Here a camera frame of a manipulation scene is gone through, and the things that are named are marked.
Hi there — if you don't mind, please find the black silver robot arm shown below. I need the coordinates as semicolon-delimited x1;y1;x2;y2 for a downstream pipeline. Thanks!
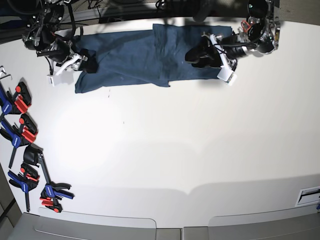
185;0;281;71
22;0;98;77

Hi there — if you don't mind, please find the black hanging camera mount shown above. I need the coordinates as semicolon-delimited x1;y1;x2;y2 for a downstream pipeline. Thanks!
192;0;216;23

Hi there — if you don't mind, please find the white label plate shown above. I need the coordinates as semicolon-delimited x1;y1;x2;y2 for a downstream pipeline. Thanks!
295;186;320;208

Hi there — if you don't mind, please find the blue red bar clamp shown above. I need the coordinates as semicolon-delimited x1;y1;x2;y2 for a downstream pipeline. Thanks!
22;145;75;214
7;162;40;213
0;113;38;169
0;78;32;121

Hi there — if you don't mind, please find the metal hex key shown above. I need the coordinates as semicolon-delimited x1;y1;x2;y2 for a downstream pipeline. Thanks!
0;65;13;80

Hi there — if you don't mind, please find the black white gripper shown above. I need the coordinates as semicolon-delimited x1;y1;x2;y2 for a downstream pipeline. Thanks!
185;32;259;71
37;41;99;75

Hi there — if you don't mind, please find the dark blue T-shirt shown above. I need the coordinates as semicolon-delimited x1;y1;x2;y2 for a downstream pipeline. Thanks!
75;24;232;94

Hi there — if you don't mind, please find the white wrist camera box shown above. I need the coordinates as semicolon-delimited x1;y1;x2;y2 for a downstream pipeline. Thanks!
217;68;237;86
46;74;74;87

